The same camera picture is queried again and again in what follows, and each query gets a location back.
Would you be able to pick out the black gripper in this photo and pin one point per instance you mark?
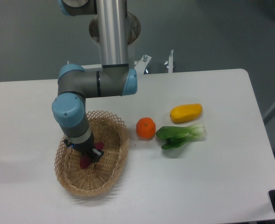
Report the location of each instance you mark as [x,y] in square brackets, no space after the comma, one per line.
[86,148]

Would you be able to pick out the purple sweet potato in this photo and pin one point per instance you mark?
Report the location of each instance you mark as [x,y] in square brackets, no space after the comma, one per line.
[84,161]

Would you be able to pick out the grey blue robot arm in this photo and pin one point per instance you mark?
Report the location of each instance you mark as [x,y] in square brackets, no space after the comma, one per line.
[116,78]

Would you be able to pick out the woven wicker basket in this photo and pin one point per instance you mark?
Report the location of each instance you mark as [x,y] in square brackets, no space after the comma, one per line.
[99,177]

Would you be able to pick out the orange tangerine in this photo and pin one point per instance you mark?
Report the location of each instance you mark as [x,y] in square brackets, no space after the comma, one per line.
[145,128]

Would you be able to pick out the green bok choy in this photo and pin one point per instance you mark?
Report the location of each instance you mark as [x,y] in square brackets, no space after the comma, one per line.
[177,136]

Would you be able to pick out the yellow mango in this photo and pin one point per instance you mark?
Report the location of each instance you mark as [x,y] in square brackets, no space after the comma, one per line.
[186,113]

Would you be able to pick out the white metal base frame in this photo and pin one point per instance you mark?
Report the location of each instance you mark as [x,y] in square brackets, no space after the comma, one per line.
[140,66]

